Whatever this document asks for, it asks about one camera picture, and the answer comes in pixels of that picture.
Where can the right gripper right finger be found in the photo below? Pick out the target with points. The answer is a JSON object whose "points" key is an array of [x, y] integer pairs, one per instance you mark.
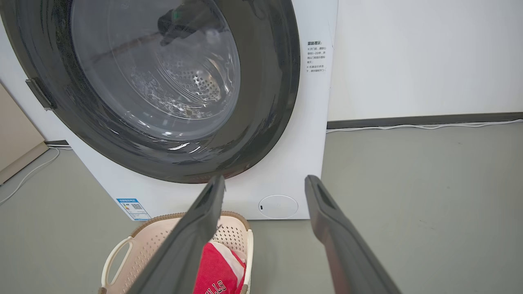
{"points": [[347, 253]]}

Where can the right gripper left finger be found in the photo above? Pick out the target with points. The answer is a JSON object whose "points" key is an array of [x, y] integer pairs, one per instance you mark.
{"points": [[184, 253]]}

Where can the white perforated laundry basket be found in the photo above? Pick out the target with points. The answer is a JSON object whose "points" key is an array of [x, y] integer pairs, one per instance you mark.
{"points": [[151, 241]]}

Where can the red basketball jersey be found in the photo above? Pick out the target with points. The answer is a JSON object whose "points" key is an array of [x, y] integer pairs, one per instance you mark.
{"points": [[216, 269]]}

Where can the blue energy label sticker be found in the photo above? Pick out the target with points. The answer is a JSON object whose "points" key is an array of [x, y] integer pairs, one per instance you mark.
{"points": [[133, 208]]}

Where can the round white filter cover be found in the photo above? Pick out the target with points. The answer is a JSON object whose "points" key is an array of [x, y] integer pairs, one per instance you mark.
{"points": [[278, 206]]}

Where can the white front-load washing machine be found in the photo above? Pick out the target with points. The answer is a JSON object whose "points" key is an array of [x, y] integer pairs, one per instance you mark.
{"points": [[298, 163]]}

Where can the round black glass washer door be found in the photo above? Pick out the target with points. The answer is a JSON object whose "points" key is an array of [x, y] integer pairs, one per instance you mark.
{"points": [[81, 114]]}

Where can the printed warning text sticker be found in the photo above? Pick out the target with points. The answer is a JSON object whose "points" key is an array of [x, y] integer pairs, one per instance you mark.
{"points": [[316, 57]]}

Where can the beige board panel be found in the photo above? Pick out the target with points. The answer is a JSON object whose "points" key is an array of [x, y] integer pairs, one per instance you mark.
{"points": [[16, 139]]}

